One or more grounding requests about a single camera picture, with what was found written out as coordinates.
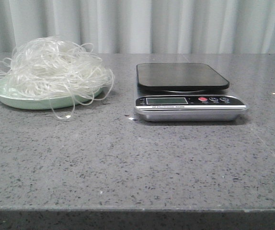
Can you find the translucent white vermicelli bundle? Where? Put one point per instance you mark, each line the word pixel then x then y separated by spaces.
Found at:
pixel 51 67

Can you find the silver black kitchen scale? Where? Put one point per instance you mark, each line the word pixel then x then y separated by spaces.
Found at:
pixel 184 92

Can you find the white pleated curtain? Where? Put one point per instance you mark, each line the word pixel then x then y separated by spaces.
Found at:
pixel 144 26

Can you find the light green plastic plate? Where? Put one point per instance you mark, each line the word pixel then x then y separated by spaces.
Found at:
pixel 13 98

